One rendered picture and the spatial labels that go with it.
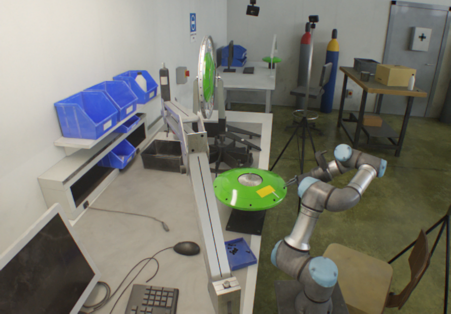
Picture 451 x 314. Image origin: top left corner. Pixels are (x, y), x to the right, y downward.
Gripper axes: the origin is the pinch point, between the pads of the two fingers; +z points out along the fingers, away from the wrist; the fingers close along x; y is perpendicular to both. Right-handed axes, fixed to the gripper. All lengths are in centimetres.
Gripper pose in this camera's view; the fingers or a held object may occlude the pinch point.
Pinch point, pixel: (283, 185)
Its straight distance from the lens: 121.9
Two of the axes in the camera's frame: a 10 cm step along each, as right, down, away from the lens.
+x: 2.3, -4.2, 8.8
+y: 5.6, 8.0, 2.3
